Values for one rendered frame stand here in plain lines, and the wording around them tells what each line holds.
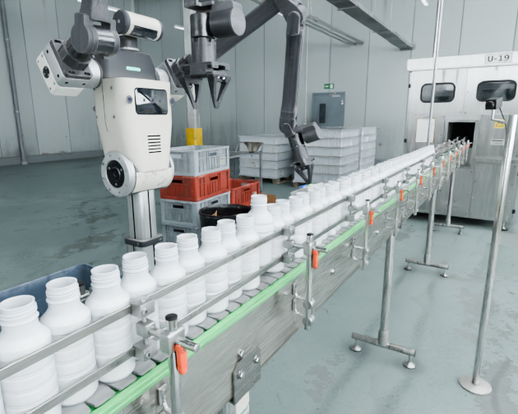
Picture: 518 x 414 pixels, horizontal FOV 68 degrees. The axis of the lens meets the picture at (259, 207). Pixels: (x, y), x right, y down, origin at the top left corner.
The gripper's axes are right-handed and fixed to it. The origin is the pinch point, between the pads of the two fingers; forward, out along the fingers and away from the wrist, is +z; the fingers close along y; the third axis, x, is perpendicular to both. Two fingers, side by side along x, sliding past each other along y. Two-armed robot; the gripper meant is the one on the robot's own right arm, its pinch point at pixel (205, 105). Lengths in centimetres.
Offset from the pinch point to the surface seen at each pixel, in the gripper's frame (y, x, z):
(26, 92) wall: -1178, 603, -85
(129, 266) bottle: 14.8, -38.0, 24.9
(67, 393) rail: 18, -52, 36
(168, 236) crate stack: -187, 171, 106
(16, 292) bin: -42, -28, 46
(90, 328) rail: 18, -48, 29
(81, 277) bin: -42, -10, 49
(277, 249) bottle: 17.5, 3.4, 34.0
